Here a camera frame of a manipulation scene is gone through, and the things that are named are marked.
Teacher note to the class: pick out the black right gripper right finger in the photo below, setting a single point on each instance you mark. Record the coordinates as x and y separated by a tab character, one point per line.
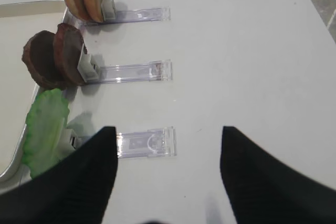
262	189

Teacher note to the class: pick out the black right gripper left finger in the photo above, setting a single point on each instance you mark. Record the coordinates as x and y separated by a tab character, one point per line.
76	190

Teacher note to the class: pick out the grey pusher block lettuce rack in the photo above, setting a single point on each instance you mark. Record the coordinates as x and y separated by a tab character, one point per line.
69	141

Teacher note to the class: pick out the standing green lettuce leaf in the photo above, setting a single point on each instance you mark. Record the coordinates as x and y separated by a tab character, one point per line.
45	121

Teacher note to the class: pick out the clear lettuce rack right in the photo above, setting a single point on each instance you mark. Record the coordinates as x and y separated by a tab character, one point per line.
147	144

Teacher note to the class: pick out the inner brown meat patty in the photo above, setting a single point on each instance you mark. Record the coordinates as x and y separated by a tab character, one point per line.
38	56

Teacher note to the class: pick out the brown meat patty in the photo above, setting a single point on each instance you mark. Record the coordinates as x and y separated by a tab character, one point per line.
38	56
67	44

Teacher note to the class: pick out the outer brown meat patty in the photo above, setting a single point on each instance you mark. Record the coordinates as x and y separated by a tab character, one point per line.
67	44

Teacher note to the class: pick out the grey pusher block patty rack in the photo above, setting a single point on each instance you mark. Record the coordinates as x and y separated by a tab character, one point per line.
88	67

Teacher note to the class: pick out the clear patty rack right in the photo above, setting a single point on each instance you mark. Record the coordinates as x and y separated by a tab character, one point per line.
152	71

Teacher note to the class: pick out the metal baking tray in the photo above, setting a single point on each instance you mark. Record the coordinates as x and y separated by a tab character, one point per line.
19	22

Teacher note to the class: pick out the clear bun rack right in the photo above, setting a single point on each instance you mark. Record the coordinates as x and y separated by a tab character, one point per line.
138	15

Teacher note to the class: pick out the grey pusher block bun rack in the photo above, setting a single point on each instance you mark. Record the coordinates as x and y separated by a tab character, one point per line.
108	10

